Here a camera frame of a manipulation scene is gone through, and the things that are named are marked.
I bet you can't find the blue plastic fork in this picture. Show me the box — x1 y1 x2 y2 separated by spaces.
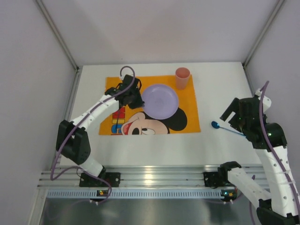
115 110 120 132

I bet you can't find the blue plastic spoon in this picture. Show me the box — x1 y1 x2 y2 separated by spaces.
210 121 245 137

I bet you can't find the lilac plastic plate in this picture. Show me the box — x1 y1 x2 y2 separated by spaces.
142 84 179 120

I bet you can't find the pink plastic cup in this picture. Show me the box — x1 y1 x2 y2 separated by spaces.
175 67 190 90

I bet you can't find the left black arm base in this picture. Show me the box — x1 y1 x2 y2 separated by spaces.
79 172 121 188

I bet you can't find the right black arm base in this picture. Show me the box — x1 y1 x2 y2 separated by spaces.
203 172 233 188

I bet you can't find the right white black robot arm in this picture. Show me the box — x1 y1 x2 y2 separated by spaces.
217 89 300 225

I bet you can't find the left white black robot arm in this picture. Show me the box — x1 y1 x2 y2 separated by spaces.
56 75 144 178

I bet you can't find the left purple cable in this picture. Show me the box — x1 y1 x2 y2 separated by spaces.
50 66 136 207

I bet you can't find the purple cable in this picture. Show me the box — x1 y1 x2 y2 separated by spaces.
231 81 300 225
50 66 136 207

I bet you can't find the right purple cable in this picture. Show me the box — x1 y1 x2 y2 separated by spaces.
231 81 300 225

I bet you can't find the aluminium mounting rail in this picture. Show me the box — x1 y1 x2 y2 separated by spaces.
37 165 218 188

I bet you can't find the slotted grey cable duct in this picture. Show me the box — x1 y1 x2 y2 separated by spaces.
47 189 237 199

